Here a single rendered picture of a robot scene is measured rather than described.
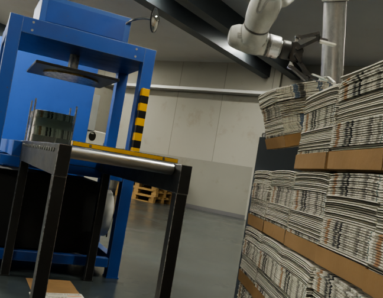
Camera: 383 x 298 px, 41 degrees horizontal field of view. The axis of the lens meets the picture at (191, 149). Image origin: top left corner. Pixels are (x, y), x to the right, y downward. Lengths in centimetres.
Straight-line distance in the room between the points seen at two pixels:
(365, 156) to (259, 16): 97
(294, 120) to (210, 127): 960
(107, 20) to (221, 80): 816
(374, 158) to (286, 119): 88
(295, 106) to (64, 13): 202
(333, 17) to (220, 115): 911
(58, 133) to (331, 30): 237
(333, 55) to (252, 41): 53
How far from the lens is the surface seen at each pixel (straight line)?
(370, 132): 112
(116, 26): 360
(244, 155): 1100
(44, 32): 338
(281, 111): 192
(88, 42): 342
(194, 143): 1164
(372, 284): 100
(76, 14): 355
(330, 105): 139
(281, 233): 162
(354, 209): 114
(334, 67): 243
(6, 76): 331
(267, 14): 194
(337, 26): 242
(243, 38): 202
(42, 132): 405
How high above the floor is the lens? 77
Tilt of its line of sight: 3 degrees up
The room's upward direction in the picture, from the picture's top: 9 degrees clockwise
